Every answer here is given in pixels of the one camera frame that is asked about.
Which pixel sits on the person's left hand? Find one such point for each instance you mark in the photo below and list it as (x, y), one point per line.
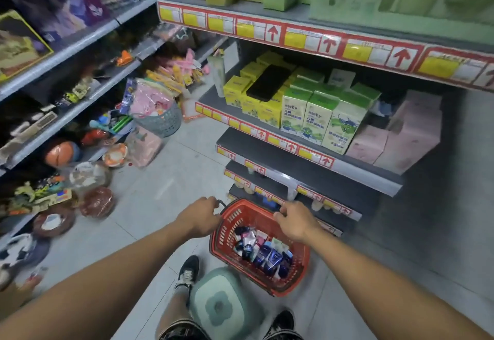
(198, 218)

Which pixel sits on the large pink box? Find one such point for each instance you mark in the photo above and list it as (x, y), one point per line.
(413, 143)

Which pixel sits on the person's left forearm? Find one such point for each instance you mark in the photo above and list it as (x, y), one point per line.
(104, 285)

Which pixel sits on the pile of cosmetic tubes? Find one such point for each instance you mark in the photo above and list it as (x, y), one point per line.
(266, 253)

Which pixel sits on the grey metal toy shelving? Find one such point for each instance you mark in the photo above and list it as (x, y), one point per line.
(73, 108)

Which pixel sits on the person's right black shoe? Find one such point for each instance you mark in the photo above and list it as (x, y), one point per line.
(282, 324)

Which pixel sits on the green yellow toy pack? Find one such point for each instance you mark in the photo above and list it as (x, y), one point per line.
(38, 195)

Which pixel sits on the black white football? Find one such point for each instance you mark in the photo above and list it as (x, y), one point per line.
(21, 253)

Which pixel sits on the orange basketball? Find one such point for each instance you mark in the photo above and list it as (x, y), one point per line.
(61, 154)

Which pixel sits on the person's right forearm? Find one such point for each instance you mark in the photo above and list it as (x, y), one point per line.
(386, 285)

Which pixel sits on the purple toy box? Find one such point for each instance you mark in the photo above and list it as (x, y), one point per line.
(61, 4)

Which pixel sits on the tall pale green tube box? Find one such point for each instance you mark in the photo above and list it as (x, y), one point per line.
(217, 75)

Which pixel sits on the orange white ball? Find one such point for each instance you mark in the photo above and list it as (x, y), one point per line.
(115, 155)

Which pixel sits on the person's black shoe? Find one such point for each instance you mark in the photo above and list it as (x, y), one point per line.
(188, 272)
(282, 324)

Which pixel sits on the red plastic shopping basket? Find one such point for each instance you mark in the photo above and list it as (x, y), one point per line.
(227, 243)

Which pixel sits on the person's patterned shorts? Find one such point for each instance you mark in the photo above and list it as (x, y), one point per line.
(181, 331)

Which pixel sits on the pink toy bag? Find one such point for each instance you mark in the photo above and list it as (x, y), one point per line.
(142, 146)

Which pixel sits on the person's left leg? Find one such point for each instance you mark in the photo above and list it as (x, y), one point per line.
(173, 309)

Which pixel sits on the small pink box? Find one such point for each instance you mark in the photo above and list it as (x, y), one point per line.
(366, 144)

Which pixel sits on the person's left fingers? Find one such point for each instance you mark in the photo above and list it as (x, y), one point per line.
(212, 202)

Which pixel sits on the grey plastic basket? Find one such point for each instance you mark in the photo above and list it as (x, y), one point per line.
(162, 121)

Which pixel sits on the grey metal product shelving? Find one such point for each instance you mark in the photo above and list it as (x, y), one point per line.
(308, 173)

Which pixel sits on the person's right hand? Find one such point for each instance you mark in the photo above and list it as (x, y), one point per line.
(299, 224)

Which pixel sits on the stack of yellow boxes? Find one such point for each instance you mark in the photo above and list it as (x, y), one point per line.
(235, 90)

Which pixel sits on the orange toy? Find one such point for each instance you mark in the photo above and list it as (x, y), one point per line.
(124, 58)

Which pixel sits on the large green gift box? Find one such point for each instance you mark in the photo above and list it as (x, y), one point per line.
(405, 0)

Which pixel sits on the hanging yellow pink toy packets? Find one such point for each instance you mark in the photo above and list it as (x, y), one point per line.
(177, 71)

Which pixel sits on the brown ball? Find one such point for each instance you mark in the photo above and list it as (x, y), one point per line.
(54, 222)
(97, 202)

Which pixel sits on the yellow bordered toy box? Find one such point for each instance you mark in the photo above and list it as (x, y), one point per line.
(19, 48)

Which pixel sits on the stack of green white cartons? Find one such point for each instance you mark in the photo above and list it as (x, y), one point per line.
(328, 116)

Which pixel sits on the person's right thumb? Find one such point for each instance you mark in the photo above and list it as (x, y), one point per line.
(278, 220)

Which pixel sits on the green plastic stool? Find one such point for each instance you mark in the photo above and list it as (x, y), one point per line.
(224, 305)

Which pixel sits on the black smartphone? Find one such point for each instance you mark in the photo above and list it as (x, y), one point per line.
(268, 83)

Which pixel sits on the clear wrapped ball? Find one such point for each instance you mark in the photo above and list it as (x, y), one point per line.
(88, 175)

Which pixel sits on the person's left black shoe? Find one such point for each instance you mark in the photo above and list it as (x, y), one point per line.
(188, 272)

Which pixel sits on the red ball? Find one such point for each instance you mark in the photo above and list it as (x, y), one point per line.
(94, 137)

